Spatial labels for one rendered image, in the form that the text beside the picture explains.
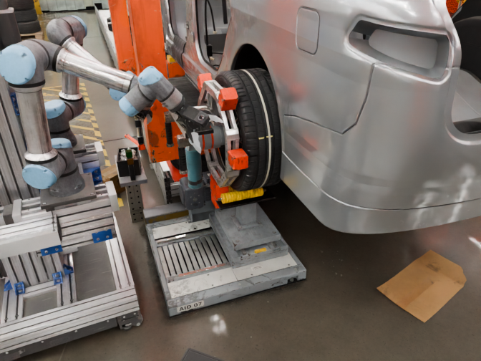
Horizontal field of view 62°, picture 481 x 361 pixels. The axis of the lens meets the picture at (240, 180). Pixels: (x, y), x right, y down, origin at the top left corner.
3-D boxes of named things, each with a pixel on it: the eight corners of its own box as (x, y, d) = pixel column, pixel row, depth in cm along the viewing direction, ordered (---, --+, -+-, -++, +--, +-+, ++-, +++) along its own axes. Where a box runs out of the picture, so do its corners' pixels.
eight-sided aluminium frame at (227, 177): (240, 200, 211) (239, 102, 184) (228, 203, 209) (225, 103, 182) (210, 157, 255) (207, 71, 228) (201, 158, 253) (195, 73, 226)
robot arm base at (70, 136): (47, 152, 208) (42, 135, 203) (47, 141, 220) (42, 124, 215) (78, 147, 213) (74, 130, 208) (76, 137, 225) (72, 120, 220)
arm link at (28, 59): (69, 175, 167) (47, 40, 139) (54, 194, 154) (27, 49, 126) (40, 172, 167) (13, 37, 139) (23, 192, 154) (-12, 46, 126)
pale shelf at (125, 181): (147, 183, 259) (147, 178, 257) (120, 188, 254) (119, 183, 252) (138, 155, 293) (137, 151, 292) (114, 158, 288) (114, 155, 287)
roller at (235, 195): (268, 196, 232) (268, 188, 229) (219, 206, 223) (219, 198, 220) (263, 191, 237) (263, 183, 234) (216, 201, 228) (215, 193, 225)
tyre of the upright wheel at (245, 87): (281, 208, 225) (300, 105, 182) (243, 216, 219) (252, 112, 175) (242, 142, 271) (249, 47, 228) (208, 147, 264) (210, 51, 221)
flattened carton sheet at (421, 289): (472, 277, 241) (475, 273, 239) (423, 324, 212) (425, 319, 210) (426, 252, 261) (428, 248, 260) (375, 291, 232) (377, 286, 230)
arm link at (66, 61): (30, 58, 154) (153, 102, 161) (15, 65, 144) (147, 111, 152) (33, 29, 148) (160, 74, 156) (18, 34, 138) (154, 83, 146)
